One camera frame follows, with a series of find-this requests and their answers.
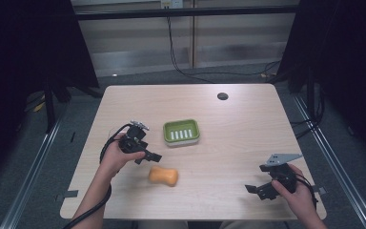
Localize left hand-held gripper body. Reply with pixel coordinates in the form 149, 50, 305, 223
117, 119, 151, 156

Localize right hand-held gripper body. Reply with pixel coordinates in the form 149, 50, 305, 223
259, 153, 303, 195

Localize orange butternut squash toy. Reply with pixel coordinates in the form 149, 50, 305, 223
148, 165, 179, 188

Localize green soap dish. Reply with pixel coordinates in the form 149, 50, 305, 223
162, 118, 201, 148

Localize person's left hand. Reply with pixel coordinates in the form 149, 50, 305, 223
99, 132, 147, 176

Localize person's right hand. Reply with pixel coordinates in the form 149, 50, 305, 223
271, 163, 318, 221

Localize grey tape strip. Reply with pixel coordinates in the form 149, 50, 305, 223
55, 189, 80, 202
311, 185, 328, 196

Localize dark curtain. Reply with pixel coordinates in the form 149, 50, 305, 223
0, 0, 100, 190
274, 0, 366, 168

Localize black horizontal bar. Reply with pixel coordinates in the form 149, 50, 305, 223
74, 5, 299, 21

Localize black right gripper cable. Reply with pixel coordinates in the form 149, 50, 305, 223
295, 173, 318, 210

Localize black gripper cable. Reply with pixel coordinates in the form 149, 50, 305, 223
295, 173, 318, 210
62, 123, 132, 229

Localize metal floor rail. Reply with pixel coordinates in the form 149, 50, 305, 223
291, 94, 366, 229
0, 115, 63, 229

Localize black floor cables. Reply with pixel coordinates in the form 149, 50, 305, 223
289, 85, 327, 140

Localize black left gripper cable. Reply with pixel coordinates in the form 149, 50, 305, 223
62, 123, 132, 229

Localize black wall cable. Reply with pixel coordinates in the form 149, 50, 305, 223
166, 15, 282, 85

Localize white wall outlet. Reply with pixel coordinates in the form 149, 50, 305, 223
159, 0, 185, 10

